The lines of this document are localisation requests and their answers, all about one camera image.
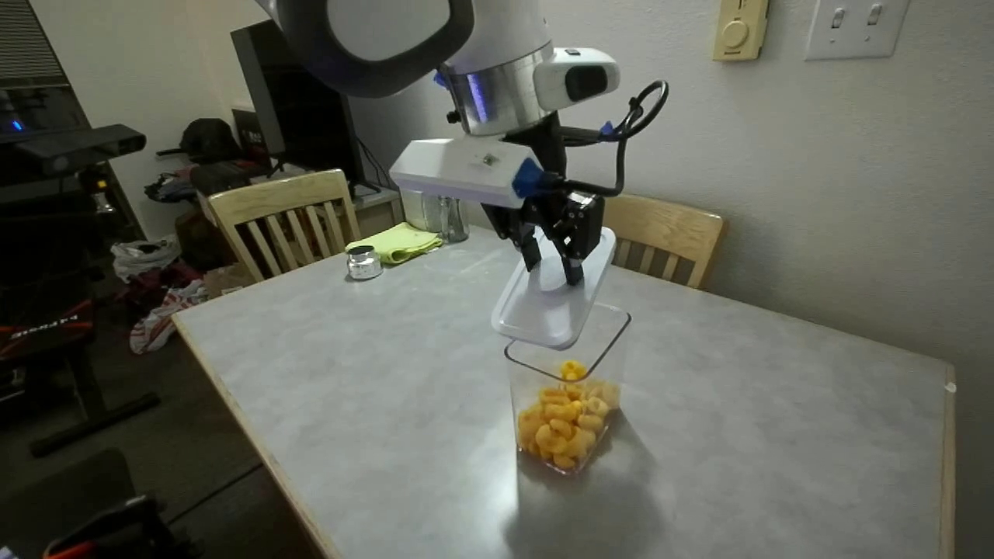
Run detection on pile of clothes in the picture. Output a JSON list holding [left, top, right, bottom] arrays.
[[124, 260, 251, 356]]

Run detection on plain wooden chair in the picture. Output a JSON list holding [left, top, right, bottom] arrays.
[[603, 192, 728, 292]]

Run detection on yellowed wall dial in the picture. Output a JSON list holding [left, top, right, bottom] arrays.
[[708, 0, 777, 66]]

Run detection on clear plastic food container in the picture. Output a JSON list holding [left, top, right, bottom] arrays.
[[500, 299, 634, 492]]

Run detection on white light switch plate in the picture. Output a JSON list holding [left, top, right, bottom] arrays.
[[801, 0, 918, 66]]

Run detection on black cap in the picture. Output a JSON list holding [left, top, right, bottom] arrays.
[[178, 114, 248, 168]]

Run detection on clear plastic bin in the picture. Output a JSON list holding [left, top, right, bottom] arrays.
[[397, 184, 445, 237]]

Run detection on black monitor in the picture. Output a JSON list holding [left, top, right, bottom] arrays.
[[226, 17, 366, 195]]

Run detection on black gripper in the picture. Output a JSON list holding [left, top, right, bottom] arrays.
[[483, 113, 610, 292]]

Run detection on red black floor bag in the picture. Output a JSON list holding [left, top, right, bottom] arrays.
[[41, 492, 206, 559]]

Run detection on green folded cloth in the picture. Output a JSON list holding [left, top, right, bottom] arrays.
[[344, 222, 448, 271]]

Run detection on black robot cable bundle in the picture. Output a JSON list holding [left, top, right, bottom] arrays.
[[596, 78, 675, 201]]

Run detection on light wooden slatted chair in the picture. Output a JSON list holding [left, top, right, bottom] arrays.
[[206, 164, 365, 286]]

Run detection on orange puffed snacks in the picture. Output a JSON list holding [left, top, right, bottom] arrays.
[[516, 356, 626, 477]]

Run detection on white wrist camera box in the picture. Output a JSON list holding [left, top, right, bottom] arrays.
[[390, 138, 541, 211]]

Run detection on black sensor bar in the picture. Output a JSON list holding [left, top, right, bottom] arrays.
[[0, 122, 149, 179]]

